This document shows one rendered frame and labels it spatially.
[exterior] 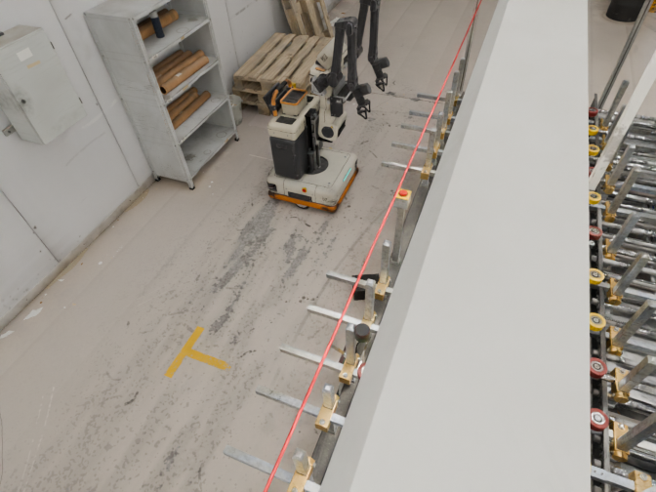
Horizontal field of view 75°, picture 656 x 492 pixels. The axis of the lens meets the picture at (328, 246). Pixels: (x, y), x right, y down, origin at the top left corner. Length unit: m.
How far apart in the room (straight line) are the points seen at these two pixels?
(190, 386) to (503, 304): 2.89
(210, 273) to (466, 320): 3.37
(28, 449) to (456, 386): 3.22
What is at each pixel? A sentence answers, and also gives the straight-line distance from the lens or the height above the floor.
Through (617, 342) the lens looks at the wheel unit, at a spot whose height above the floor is 0.87.
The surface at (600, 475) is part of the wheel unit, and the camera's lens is 1.91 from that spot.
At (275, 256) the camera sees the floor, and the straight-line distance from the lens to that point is 3.51.
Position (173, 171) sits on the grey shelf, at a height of 0.19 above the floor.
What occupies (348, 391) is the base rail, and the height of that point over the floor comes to 0.70.
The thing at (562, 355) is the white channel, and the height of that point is 2.46.
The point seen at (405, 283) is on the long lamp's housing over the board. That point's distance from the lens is 0.32.
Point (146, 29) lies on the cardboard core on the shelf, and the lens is 4.09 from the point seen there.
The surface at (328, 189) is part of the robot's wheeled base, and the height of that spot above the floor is 0.28.
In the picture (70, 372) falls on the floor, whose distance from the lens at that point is 3.45.
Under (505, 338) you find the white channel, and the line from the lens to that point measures 0.18.
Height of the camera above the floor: 2.61
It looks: 48 degrees down
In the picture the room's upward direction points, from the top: 4 degrees counter-clockwise
